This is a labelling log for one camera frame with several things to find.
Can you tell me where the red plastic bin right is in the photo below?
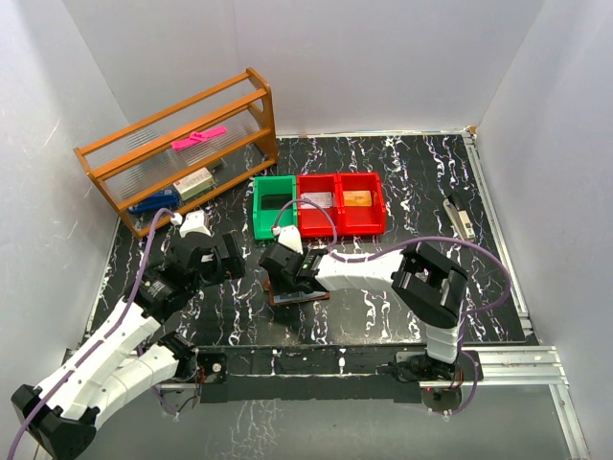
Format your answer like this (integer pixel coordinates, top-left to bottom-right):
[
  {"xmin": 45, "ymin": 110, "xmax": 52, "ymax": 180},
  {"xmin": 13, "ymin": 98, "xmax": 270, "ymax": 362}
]
[{"xmin": 337, "ymin": 172, "xmax": 387, "ymax": 236}]

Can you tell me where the pink plastic clip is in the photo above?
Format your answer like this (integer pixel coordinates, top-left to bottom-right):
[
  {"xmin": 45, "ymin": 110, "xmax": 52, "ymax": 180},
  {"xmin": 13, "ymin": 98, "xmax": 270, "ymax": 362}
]
[{"xmin": 170, "ymin": 126, "xmax": 227, "ymax": 151}]

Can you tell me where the red plastic bin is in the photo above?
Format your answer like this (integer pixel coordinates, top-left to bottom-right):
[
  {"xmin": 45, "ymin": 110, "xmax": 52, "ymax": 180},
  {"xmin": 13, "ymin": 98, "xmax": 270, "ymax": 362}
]
[
  {"xmin": 337, "ymin": 172, "xmax": 387, "ymax": 236},
  {"xmin": 297, "ymin": 174, "xmax": 339, "ymax": 238}
]

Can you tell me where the red plastic bin middle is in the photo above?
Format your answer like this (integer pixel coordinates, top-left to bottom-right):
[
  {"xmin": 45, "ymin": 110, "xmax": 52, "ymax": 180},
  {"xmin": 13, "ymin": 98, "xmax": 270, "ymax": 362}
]
[{"xmin": 297, "ymin": 174, "xmax": 339, "ymax": 238}]

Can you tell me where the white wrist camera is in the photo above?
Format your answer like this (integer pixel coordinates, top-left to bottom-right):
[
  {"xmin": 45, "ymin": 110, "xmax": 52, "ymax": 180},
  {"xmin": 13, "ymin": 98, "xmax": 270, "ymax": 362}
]
[
  {"xmin": 170, "ymin": 210, "xmax": 212, "ymax": 238},
  {"xmin": 272, "ymin": 225, "xmax": 304, "ymax": 254}
]

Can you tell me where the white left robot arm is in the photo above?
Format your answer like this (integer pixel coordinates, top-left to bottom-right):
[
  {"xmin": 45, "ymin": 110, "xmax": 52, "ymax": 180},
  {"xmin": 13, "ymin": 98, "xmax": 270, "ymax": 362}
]
[{"xmin": 11, "ymin": 232, "xmax": 245, "ymax": 459}]

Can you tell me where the grey metal stapler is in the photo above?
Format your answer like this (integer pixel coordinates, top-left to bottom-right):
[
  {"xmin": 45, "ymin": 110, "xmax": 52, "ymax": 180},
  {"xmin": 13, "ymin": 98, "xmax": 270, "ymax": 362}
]
[{"xmin": 443, "ymin": 194, "xmax": 475, "ymax": 242}]

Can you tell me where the gold card with magnetic stripe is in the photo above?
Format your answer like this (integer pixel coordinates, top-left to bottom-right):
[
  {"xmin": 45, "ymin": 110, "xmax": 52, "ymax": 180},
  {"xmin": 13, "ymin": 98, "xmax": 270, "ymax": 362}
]
[{"xmin": 343, "ymin": 190, "xmax": 373, "ymax": 207}]

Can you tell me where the wooden shelf rack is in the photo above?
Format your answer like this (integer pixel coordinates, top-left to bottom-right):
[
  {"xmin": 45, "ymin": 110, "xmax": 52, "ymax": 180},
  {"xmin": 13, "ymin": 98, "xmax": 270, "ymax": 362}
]
[{"xmin": 74, "ymin": 68, "xmax": 279, "ymax": 238}]

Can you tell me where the brown leather card holder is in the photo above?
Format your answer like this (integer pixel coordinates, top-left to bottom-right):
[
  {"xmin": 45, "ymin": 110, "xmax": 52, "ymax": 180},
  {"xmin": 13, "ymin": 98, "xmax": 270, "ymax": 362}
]
[{"xmin": 264, "ymin": 279, "xmax": 330, "ymax": 307}]

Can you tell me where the white card in bin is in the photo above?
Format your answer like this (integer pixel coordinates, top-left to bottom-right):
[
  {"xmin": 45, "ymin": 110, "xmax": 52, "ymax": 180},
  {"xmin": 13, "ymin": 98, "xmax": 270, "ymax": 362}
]
[{"xmin": 303, "ymin": 192, "xmax": 334, "ymax": 209}]

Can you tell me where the white red small box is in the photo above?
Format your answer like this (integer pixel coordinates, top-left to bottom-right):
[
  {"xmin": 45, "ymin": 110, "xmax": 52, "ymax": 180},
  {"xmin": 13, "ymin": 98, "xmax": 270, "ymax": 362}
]
[{"xmin": 172, "ymin": 168, "xmax": 215, "ymax": 200}]

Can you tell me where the blue stapler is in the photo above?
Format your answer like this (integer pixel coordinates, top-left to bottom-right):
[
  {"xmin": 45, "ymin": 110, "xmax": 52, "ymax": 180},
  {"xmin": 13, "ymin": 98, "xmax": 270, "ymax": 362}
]
[{"xmin": 127, "ymin": 189, "xmax": 180, "ymax": 215}]

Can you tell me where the green plastic bin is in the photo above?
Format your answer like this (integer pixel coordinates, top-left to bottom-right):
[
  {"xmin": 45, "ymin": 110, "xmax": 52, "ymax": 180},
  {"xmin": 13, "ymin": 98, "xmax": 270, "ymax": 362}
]
[{"xmin": 252, "ymin": 175, "xmax": 297, "ymax": 241}]

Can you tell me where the grey VIP card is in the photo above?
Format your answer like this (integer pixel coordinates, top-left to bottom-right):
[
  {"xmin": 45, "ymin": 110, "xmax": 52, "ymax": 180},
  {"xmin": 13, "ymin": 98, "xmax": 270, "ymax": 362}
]
[{"xmin": 260, "ymin": 194, "xmax": 292, "ymax": 211}]

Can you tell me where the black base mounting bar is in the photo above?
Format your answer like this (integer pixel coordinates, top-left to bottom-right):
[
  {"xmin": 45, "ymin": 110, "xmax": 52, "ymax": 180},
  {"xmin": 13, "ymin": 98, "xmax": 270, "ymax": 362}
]
[{"xmin": 197, "ymin": 344, "xmax": 484, "ymax": 406}]

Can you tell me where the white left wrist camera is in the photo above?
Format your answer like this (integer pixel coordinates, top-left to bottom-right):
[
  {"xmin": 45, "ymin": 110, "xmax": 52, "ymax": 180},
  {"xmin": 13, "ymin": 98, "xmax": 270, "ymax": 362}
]
[{"xmin": 170, "ymin": 210, "xmax": 212, "ymax": 238}]

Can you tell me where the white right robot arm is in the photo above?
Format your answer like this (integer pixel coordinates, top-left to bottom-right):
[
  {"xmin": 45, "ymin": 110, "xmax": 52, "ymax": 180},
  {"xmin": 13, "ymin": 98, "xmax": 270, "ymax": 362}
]
[{"xmin": 259, "ymin": 242, "xmax": 467, "ymax": 381}]

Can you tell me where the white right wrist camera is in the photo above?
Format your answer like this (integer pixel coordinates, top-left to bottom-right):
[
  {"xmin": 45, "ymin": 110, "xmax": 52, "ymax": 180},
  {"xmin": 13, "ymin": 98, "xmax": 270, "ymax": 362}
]
[{"xmin": 272, "ymin": 225, "xmax": 304, "ymax": 254}]

